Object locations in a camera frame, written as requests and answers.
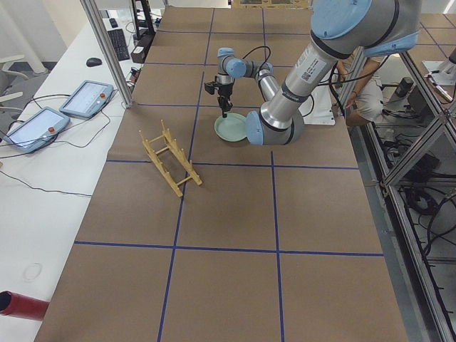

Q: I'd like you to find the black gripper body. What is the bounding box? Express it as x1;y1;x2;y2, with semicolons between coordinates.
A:
217;83;234;109

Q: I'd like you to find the pale green plate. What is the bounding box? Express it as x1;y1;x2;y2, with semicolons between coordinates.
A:
214;113;247;142

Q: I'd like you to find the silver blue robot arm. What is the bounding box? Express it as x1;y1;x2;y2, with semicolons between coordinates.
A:
204;1;422;145

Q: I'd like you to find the wooden dish rack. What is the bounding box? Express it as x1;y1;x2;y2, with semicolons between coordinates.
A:
139;120;203;197

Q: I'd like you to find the dark box on desk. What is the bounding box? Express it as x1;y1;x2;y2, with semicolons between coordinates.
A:
130;46;145;63

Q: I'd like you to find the black keyboard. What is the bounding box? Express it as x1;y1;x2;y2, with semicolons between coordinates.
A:
107;28;130;61

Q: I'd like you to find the black computer mouse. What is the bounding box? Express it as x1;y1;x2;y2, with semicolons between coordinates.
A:
85;57;103;68

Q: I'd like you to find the far teach pendant tablet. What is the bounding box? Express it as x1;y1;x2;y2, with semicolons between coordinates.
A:
59;80;114;118

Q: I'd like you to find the teach pendant tablet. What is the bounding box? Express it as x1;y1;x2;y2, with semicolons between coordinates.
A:
4;107;70;152
59;80;114;118

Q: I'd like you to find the seated person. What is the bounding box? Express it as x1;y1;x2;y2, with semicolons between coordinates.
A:
346;57;385;127

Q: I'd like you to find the near teach pendant tablet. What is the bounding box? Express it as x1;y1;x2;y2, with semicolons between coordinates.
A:
4;107;70;152

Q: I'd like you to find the red cylinder tube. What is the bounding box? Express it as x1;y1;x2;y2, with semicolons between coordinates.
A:
1;291;49;321

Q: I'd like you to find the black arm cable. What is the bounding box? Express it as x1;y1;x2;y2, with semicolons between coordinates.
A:
242;45;274;72

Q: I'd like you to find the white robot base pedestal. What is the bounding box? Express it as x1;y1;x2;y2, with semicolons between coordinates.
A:
299;85;336;125

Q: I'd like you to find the aluminium frame post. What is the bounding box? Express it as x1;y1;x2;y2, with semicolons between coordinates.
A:
80;0;133;108

